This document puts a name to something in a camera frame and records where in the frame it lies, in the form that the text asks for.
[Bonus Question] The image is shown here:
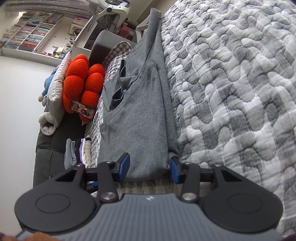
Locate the folded dark garment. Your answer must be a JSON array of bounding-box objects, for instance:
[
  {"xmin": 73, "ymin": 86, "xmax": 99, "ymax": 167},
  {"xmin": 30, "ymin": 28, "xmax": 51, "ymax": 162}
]
[{"xmin": 75, "ymin": 138, "xmax": 82, "ymax": 163}]

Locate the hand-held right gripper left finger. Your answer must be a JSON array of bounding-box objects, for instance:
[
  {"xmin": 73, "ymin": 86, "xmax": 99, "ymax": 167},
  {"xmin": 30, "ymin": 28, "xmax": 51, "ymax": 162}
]
[{"xmin": 54, "ymin": 153, "xmax": 130, "ymax": 202}]

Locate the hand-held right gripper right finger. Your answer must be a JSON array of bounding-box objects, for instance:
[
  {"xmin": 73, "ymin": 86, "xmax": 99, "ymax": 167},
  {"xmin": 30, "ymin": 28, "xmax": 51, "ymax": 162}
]
[{"xmin": 171, "ymin": 158, "xmax": 243, "ymax": 202}]

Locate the blue plush toy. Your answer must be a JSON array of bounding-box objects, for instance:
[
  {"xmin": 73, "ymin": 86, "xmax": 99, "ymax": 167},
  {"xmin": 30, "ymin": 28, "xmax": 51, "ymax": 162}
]
[{"xmin": 38, "ymin": 68, "xmax": 58, "ymax": 107}]

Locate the grey patterned curtain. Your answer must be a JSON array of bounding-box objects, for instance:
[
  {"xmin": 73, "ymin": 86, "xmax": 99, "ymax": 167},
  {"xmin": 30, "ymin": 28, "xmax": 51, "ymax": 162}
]
[{"xmin": 5, "ymin": 0, "xmax": 100, "ymax": 21}]

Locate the white printed pillow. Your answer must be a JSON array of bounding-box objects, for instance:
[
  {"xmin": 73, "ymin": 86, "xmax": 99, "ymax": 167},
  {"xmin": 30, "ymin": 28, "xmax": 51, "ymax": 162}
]
[{"xmin": 47, "ymin": 52, "xmax": 73, "ymax": 128}]

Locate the white office chair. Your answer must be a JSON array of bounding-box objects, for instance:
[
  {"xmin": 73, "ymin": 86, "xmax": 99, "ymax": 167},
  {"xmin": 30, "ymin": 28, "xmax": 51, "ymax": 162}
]
[{"xmin": 87, "ymin": 0, "xmax": 148, "ymax": 44}]

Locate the dark grey sofa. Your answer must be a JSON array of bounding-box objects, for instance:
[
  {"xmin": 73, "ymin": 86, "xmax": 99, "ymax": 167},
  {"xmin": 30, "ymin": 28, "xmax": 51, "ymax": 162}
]
[{"xmin": 32, "ymin": 30, "xmax": 137, "ymax": 188}]

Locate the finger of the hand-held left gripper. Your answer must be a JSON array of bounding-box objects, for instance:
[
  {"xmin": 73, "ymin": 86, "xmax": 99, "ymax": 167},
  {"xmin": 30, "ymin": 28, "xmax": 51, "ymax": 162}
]
[{"xmin": 87, "ymin": 181, "xmax": 99, "ymax": 197}]

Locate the folded white garment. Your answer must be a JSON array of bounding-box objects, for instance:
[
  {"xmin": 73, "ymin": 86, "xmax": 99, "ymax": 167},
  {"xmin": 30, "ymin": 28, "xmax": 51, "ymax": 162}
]
[{"xmin": 79, "ymin": 138, "xmax": 86, "ymax": 166}]

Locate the grey t-shirt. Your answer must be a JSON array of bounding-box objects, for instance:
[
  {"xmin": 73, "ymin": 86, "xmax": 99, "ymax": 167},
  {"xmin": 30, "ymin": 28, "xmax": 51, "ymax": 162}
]
[{"xmin": 98, "ymin": 7, "xmax": 179, "ymax": 182}]

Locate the white desk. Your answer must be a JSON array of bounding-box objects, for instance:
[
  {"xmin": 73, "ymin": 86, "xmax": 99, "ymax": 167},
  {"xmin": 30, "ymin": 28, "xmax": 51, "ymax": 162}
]
[{"xmin": 70, "ymin": 16, "xmax": 104, "ymax": 50}]

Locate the orange knotted ball cushion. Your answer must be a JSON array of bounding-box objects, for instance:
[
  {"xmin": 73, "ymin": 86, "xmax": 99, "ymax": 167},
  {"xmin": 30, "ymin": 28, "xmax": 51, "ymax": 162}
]
[{"xmin": 62, "ymin": 54, "xmax": 105, "ymax": 123}]

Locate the grey quilted checked blanket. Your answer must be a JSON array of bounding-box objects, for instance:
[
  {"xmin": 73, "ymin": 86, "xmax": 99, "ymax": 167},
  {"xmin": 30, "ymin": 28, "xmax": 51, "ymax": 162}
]
[{"xmin": 84, "ymin": 0, "xmax": 296, "ymax": 234}]

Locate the black smartphone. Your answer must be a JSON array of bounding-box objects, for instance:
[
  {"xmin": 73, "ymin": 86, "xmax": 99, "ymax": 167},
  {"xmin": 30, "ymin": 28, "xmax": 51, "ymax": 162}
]
[{"xmin": 70, "ymin": 100, "xmax": 96, "ymax": 120}]

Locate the folded beige garment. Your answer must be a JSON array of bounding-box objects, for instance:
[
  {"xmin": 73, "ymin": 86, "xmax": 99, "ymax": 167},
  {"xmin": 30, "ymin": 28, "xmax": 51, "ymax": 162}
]
[{"xmin": 84, "ymin": 137, "xmax": 92, "ymax": 168}]

